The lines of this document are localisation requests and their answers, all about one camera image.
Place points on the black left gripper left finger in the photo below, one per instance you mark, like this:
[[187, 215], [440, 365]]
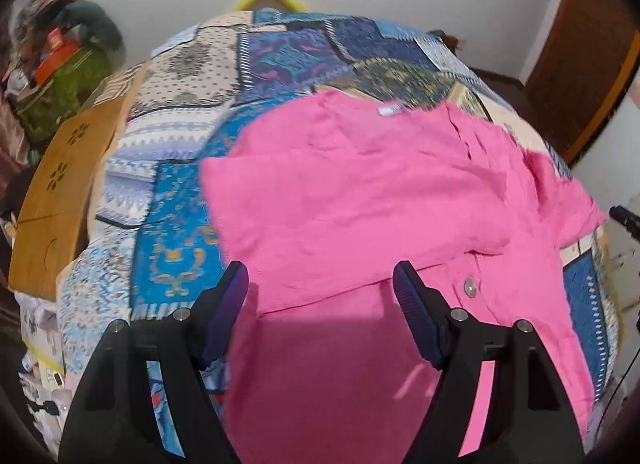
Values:
[[111, 418]]

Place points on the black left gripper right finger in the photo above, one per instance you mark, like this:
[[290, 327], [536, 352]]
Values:
[[529, 419]]

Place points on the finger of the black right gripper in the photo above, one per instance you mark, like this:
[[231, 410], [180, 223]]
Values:
[[627, 219]]

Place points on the pink knitted cardigan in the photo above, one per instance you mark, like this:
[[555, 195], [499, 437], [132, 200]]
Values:
[[320, 198]]

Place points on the papers pile beside bed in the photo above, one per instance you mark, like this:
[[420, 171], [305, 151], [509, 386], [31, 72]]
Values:
[[42, 370]]

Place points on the brown wooden door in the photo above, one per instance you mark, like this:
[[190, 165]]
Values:
[[587, 62]]

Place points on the blue patchwork bed quilt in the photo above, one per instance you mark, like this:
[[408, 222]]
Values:
[[201, 89]]

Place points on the wooden lap desk tray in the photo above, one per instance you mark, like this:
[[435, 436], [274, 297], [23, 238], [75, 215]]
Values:
[[53, 216]]

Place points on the green bag with clutter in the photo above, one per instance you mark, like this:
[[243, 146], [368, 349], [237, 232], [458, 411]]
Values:
[[60, 54]]

